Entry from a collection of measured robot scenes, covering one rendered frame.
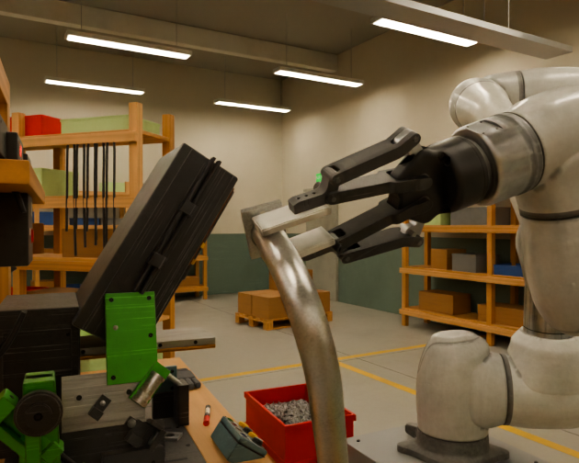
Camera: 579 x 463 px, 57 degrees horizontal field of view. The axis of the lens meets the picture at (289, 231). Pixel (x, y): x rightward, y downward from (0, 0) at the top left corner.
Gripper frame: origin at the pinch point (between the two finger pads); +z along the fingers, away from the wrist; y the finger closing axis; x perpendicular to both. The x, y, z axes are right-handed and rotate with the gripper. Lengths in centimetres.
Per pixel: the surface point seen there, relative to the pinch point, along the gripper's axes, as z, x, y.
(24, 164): 27, -49, -2
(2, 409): 44, -36, -37
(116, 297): 24, -70, -46
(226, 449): 12, -42, -76
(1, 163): 30, -49, -1
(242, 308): -83, -569, -462
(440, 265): -332, -438, -413
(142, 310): 19, -68, -50
